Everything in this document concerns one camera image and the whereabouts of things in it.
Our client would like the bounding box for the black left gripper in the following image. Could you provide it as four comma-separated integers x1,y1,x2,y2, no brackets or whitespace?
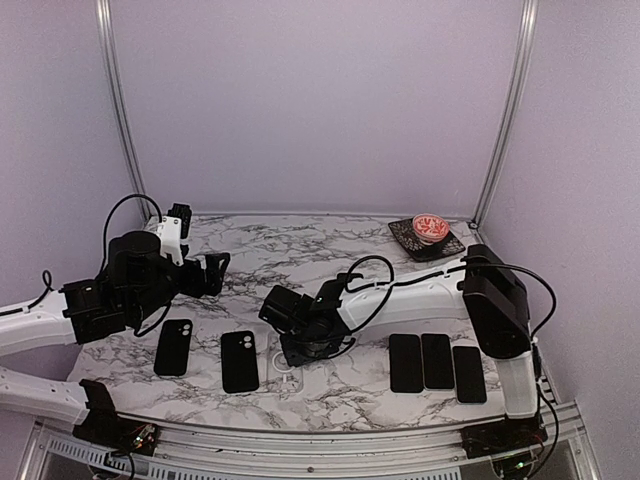
130,252,230,323

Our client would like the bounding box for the clear magsafe phone case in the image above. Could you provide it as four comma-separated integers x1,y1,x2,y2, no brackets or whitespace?
264,333,303,395

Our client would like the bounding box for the black phone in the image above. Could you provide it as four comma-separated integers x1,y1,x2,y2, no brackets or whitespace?
389,334,424,394
452,346,487,404
421,333,455,390

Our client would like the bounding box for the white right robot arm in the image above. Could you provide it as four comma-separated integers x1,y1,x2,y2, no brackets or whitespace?
258,244,538,448

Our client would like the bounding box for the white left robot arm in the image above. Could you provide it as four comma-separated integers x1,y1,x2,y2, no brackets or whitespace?
1,231,231,445

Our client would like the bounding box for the black phone case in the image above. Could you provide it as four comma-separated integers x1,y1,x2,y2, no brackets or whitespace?
153,319,193,377
220,331,260,394

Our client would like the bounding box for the black patterned rectangular plate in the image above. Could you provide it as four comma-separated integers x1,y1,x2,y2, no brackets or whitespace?
388,219,465,263

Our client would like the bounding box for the red white patterned bowl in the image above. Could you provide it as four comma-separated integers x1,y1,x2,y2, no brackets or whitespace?
412,214,450,245

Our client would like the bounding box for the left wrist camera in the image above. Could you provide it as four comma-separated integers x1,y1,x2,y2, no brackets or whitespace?
152,203,192,266

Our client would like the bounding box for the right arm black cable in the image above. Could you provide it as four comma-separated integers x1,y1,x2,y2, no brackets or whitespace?
344,254,559,341

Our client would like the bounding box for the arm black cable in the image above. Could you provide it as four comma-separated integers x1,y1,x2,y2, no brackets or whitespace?
344,254,559,341
102,193,166,251

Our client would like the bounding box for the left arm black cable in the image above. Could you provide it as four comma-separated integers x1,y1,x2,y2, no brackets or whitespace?
102,193,166,251

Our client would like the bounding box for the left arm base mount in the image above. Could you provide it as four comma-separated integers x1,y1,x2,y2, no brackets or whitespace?
72,379,159,456

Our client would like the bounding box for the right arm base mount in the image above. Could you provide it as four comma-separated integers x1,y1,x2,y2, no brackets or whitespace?
460,409,548,459

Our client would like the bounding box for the left aluminium corner post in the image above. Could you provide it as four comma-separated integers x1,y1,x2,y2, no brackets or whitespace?
95,0,146,194

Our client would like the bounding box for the aluminium corner post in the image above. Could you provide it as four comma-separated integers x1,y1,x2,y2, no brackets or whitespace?
95,0,146,194
472,0,539,229

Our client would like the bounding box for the aluminium front rail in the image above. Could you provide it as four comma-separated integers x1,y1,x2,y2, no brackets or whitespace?
17,403,601,479

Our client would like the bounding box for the right aluminium corner post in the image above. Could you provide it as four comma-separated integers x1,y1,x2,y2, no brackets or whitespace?
472,0,539,229

